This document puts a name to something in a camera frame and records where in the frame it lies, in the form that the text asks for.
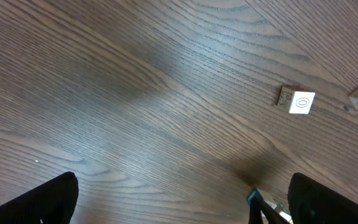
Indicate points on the blue letter block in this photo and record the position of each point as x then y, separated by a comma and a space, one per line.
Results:
263, 207

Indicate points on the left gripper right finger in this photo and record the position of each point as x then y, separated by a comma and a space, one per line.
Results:
310, 202

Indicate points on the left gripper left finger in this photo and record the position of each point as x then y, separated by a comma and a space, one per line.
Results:
50, 203

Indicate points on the white block green pattern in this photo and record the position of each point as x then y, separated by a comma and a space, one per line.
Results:
295, 100

